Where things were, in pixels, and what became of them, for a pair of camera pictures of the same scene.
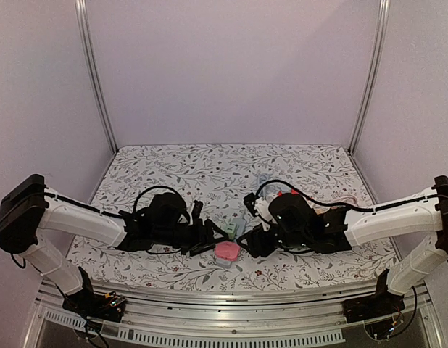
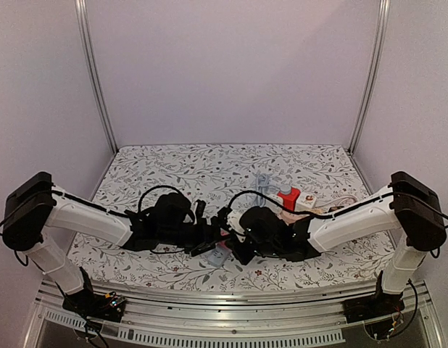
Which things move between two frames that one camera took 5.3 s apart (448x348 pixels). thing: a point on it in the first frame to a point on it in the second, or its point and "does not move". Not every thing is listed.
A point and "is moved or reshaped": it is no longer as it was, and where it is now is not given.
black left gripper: x=201 y=242 does not move
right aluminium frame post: x=384 y=12 does not move
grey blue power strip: x=241 y=224 is moved or reshaped
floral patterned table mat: x=220 y=179 does not move
